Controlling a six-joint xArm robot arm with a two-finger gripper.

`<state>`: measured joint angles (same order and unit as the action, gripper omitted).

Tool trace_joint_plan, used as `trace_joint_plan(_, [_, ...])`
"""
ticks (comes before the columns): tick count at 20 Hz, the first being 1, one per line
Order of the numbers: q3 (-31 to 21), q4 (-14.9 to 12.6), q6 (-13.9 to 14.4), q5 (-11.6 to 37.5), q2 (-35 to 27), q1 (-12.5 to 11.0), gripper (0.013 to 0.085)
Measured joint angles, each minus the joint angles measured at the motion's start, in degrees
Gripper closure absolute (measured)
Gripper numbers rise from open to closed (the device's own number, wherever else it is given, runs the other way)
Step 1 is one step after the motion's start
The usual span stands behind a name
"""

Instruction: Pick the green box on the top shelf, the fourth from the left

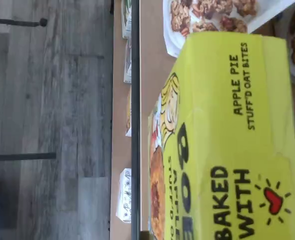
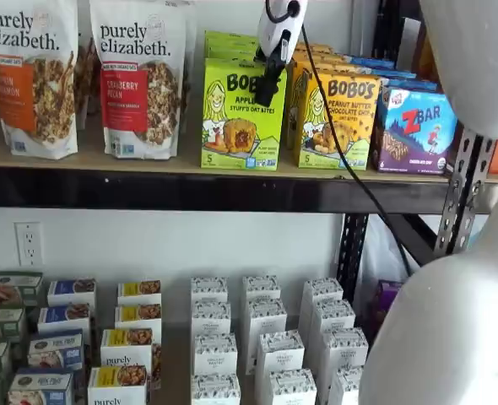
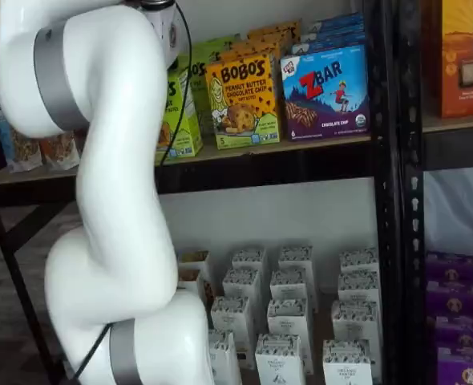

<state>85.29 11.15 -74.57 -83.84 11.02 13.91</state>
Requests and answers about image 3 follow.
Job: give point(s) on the blue label granola bag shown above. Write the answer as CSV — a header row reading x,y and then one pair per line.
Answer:
x,y
24,152

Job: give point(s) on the yellow white granola box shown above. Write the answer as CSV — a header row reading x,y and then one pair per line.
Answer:
x,y
188,280
192,258

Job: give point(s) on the white plastic sheet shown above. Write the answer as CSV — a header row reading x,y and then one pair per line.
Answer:
x,y
457,208

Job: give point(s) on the white cartons group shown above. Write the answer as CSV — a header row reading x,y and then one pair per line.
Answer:
x,y
321,321

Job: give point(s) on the white floral pantry box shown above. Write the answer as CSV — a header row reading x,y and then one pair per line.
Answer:
x,y
222,361
296,256
358,258
288,317
230,321
278,361
240,284
346,365
248,258
354,321
358,286
290,284

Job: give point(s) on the green Bobo's apple pie box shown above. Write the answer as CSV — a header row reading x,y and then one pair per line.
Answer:
x,y
224,40
206,54
198,70
193,132

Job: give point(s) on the yellow Bobo's peanut butter box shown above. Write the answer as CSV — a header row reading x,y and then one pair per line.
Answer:
x,y
276,27
240,100
252,50
268,38

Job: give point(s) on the wooden shelf board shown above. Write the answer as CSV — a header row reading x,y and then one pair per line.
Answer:
x,y
457,123
300,143

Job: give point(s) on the blue purple Zbar box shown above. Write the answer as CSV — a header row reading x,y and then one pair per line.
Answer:
x,y
336,20
332,32
328,43
324,92

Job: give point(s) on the purple snack box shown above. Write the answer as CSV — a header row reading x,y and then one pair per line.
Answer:
x,y
455,301
465,337
465,373
453,266

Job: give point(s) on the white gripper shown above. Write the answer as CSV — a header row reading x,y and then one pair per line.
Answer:
x,y
166,32

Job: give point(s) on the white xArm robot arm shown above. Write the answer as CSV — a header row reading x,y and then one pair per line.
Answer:
x,y
112,180

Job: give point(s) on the black metal shelving rack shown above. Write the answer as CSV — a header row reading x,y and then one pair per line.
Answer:
x,y
411,200
385,200

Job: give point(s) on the large orange snack box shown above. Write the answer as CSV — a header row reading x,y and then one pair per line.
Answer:
x,y
461,40

